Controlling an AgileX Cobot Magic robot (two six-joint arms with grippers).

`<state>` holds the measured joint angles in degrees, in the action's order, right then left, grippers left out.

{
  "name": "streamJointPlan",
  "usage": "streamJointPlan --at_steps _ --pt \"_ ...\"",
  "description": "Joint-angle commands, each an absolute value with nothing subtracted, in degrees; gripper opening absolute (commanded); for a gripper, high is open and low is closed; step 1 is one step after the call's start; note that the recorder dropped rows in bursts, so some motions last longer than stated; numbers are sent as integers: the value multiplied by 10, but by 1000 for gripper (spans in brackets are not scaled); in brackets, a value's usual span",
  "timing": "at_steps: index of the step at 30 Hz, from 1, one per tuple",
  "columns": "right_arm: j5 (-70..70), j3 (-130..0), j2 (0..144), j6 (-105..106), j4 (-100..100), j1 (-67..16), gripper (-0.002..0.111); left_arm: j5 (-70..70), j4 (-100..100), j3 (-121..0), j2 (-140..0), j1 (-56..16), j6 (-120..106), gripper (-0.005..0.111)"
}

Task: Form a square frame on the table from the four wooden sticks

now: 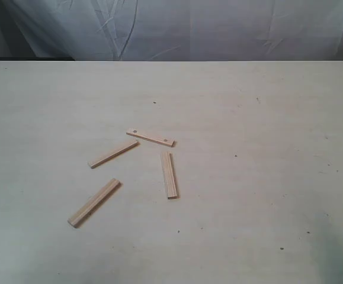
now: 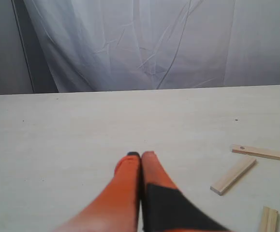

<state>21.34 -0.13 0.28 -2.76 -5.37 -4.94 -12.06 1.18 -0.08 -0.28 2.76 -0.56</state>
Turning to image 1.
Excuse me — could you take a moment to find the plain wood strip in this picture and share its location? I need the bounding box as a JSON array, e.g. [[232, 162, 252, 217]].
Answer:
[[88, 140, 139, 169]]

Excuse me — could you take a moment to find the grainy wood strip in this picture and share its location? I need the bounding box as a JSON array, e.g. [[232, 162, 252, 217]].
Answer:
[[161, 151, 179, 199]]

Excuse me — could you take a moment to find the white backdrop cloth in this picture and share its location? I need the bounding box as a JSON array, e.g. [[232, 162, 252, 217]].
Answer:
[[0, 1, 343, 61]]

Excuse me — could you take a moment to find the wood strip with two magnets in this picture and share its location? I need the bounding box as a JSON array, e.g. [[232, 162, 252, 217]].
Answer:
[[126, 128, 175, 147]]

